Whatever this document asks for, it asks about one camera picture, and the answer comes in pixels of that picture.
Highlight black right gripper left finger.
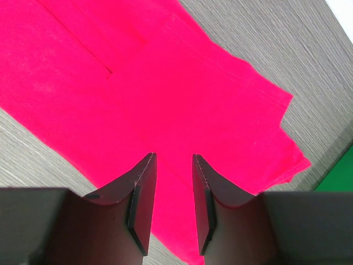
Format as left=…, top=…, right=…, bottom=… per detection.
left=1, top=153, right=157, bottom=264

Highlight hot pink t shirt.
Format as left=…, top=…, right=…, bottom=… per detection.
left=1, top=1, right=310, bottom=264

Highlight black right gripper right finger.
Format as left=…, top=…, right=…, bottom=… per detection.
left=192, top=155, right=352, bottom=264

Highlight green plastic tray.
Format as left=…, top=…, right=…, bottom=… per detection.
left=312, top=145, right=353, bottom=192

